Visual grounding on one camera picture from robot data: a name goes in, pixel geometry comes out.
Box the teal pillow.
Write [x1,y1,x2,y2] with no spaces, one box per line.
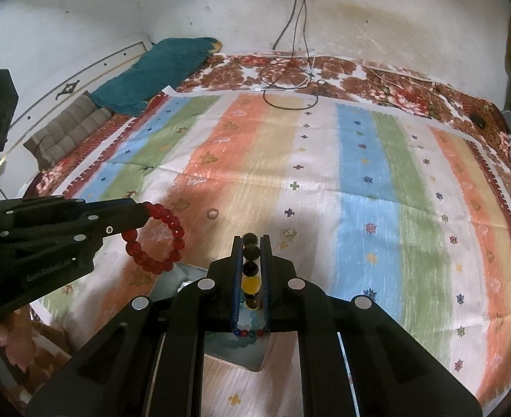
[89,37,222,117]

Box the red bead bracelet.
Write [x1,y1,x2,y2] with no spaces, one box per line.
[121,202,186,275]

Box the black cable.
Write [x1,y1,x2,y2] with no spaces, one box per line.
[257,0,319,109]
[273,0,302,50]

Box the grey brown folded cushion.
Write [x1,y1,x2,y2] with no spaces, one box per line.
[23,95,114,168]

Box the floral red blanket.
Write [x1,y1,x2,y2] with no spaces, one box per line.
[21,52,511,357]

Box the white cable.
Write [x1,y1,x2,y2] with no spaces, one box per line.
[251,52,317,94]

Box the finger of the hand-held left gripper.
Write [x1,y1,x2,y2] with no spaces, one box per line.
[0,199,150,270]

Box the metal tin box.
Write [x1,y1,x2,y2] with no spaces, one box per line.
[151,264,269,372]

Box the light blue bead bracelet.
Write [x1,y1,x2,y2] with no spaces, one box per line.
[207,306,267,352]

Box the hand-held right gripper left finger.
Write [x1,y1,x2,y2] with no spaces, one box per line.
[27,235,244,417]

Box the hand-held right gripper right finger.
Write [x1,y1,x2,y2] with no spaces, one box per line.
[261,235,484,417]

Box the multicoloured bead bracelet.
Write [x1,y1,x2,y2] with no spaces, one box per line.
[231,233,268,340]

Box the striped colourful mat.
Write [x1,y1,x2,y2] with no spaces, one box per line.
[30,87,511,417]

